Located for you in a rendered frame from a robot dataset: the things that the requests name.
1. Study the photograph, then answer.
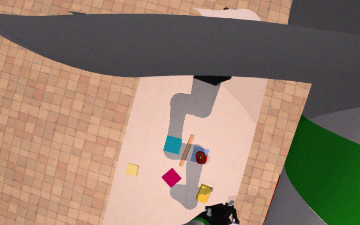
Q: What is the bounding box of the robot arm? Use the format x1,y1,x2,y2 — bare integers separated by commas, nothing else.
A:
0,0,360,225

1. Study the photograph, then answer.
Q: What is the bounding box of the dark red cup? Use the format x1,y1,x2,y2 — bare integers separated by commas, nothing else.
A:
195,151,207,164

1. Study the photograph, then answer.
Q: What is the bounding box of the yellow sponge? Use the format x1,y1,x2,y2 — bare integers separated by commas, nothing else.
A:
196,184,211,204

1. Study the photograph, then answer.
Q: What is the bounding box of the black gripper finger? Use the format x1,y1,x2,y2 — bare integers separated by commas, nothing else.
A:
205,200,233,212
223,201,240,225

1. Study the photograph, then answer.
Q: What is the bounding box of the yellow square pad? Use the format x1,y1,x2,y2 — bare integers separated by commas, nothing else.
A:
126,163,139,176

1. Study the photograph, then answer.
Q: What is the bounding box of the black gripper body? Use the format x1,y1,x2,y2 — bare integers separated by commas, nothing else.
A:
211,209,232,225

